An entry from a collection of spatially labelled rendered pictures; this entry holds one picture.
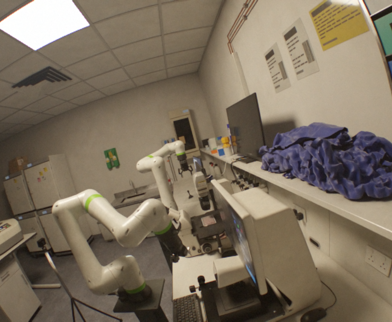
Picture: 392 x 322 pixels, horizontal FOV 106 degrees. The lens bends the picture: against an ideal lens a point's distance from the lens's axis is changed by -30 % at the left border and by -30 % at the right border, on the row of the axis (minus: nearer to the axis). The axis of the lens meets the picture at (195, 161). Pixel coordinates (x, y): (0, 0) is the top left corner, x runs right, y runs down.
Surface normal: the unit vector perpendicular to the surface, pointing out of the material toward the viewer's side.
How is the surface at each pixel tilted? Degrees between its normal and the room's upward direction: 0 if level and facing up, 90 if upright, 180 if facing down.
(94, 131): 90
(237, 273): 82
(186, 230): 90
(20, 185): 90
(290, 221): 90
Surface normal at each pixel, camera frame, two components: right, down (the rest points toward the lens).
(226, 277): 0.15, -0.11
